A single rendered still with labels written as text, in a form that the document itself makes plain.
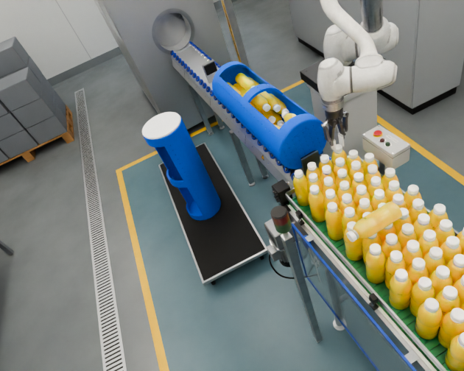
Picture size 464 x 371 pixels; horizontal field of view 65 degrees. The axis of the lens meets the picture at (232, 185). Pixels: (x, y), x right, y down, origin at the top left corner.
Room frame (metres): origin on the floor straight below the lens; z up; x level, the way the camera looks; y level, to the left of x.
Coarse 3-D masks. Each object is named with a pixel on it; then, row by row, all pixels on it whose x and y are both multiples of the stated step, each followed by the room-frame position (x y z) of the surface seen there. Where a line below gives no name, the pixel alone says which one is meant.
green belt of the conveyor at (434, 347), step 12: (288, 204) 1.23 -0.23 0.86; (312, 228) 1.00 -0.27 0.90; (324, 228) 0.98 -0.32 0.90; (360, 264) 0.75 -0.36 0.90; (372, 288) 0.63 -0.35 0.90; (384, 288) 0.62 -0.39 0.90; (384, 300) 0.57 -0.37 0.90; (396, 312) 0.51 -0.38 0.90; (408, 312) 0.50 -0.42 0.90; (396, 324) 0.48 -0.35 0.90; (408, 324) 0.46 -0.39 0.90; (408, 336) 0.42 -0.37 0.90; (420, 336) 0.41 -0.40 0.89; (420, 348) 0.38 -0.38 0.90; (432, 348) 0.36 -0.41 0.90; (444, 348) 0.35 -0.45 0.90; (444, 360) 0.32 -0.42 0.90
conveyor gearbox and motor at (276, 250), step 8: (264, 224) 1.17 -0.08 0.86; (272, 224) 1.15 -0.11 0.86; (272, 232) 1.11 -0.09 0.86; (272, 240) 1.12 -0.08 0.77; (280, 240) 1.08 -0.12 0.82; (272, 248) 1.12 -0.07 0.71; (280, 248) 1.07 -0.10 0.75; (296, 248) 1.11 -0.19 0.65; (272, 256) 1.10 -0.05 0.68; (280, 256) 1.10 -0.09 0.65; (288, 264) 1.08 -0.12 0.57
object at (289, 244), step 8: (288, 232) 0.89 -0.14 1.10; (288, 240) 0.86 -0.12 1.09; (288, 248) 0.86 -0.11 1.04; (288, 256) 0.88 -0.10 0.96; (296, 256) 0.86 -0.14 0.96; (296, 264) 0.86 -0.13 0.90; (296, 272) 0.86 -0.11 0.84; (296, 280) 0.87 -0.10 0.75; (304, 280) 0.86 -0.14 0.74; (304, 288) 0.86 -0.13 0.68; (304, 296) 0.86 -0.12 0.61; (304, 304) 0.87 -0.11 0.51; (312, 312) 0.86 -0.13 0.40; (312, 320) 0.86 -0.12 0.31; (312, 328) 0.86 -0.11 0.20; (320, 336) 0.86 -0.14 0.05
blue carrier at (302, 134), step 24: (216, 72) 2.19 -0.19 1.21; (240, 72) 2.21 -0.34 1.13; (216, 96) 2.15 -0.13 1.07; (240, 96) 1.82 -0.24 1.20; (240, 120) 1.77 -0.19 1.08; (264, 120) 1.52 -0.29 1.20; (288, 120) 1.41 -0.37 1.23; (312, 120) 1.36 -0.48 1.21; (264, 144) 1.48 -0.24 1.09; (288, 144) 1.33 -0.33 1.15; (312, 144) 1.35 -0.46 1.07; (288, 168) 1.33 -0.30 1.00
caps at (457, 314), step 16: (416, 192) 0.83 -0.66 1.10; (336, 208) 0.91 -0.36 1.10; (352, 208) 0.87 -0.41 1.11; (400, 208) 0.78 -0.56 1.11; (352, 224) 0.80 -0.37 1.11; (448, 224) 0.65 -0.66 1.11; (432, 240) 0.62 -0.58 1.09; (448, 240) 0.59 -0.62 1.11; (400, 256) 0.61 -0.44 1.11; (432, 256) 0.56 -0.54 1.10; (400, 272) 0.55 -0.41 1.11; (448, 272) 0.49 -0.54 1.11; (448, 288) 0.45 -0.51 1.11; (432, 304) 0.42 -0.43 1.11
